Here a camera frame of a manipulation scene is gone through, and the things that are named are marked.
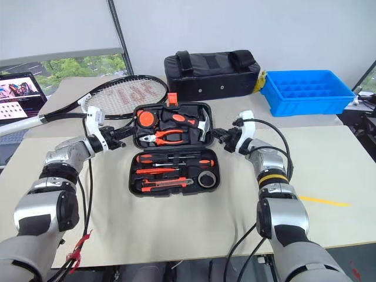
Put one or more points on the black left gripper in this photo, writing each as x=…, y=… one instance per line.
x=109, y=136

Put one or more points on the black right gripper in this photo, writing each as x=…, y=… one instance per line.
x=232, y=139

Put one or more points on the black electrical tape roll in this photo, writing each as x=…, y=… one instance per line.
x=213, y=181

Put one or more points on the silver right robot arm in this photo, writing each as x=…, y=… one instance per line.
x=282, y=217

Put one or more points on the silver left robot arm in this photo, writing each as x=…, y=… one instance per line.
x=38, y=205

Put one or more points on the black tool case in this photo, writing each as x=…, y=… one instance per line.
x=191, y=136

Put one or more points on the orange black tape measure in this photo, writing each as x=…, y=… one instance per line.
x=147, y=119

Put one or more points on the black white tennis racket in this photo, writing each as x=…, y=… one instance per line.
x=129, y=94

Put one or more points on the slim orange tester screwdriver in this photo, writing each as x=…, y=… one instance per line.
x=155, y=170

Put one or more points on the black fabric carry bag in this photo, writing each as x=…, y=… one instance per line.
x=205, y=85

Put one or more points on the orange utility knife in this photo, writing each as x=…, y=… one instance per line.
x=167, y=183

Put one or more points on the yellow crumpled bag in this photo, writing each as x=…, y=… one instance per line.
x=261, y=82

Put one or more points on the blue plastic divided bin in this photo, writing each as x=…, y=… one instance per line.
x=293, y=105

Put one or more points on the cream table cloth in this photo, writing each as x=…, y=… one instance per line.
x=176, y=229

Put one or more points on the open laptop computer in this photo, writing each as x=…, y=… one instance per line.
x=17, y=97

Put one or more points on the yellow tape strip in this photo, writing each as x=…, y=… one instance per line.
x=323, y=200

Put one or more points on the dark rounded shape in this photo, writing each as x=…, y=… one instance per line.
x=141, y=273

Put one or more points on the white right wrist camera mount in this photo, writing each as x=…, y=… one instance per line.
x=248, y=129

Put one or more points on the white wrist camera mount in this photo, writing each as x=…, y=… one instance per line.
x=93, y=116
x=248, y=129

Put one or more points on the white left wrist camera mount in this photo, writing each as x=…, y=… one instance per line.
x=93, y=116

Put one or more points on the dark window frame post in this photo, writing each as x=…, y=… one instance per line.
x=120, y=38

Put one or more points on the black equipment frame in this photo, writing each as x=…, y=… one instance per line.
x=367, y=132

